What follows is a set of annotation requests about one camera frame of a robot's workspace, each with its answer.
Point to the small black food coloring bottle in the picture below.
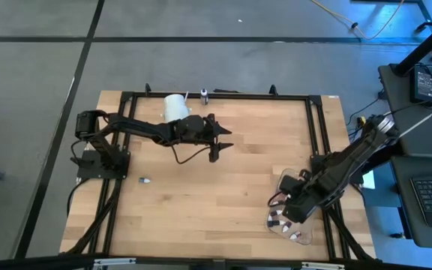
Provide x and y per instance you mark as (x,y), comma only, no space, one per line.
(274,224)

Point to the dark grey keyboard desk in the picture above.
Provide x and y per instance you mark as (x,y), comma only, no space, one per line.
(403,210)

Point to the black crossbar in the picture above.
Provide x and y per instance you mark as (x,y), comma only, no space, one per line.
(32,262)

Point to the black power adapter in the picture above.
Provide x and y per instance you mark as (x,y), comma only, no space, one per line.
(423,84)

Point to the silver bracket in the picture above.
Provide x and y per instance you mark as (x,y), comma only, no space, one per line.
(323,266)
(114,261)

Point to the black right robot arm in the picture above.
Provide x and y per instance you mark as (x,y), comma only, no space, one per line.
(351,157)

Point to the small white label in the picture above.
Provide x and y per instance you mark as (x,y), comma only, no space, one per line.
(333,96)

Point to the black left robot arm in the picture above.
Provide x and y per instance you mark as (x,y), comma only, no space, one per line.
(141,127)

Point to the white rod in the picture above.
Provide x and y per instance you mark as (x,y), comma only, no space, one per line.
(426,119)

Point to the small black strip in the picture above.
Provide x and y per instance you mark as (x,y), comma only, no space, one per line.
(226,90)

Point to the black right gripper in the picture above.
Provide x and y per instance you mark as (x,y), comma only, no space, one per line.
(300,206)

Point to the white paper sheet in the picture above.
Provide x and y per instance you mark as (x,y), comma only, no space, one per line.
(368,180)

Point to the clear plastic tray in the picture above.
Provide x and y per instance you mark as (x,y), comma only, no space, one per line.
(306,236)

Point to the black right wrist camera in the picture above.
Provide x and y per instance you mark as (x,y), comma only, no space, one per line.
(287,183)

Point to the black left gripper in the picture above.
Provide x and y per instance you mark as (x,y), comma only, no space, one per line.
(193,129)

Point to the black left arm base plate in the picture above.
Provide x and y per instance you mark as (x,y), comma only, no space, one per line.
(88,173)

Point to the small vial at frame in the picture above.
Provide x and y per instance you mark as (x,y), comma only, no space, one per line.
(204,98)

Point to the black metal pole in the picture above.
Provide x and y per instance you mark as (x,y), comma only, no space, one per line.
(422,48)

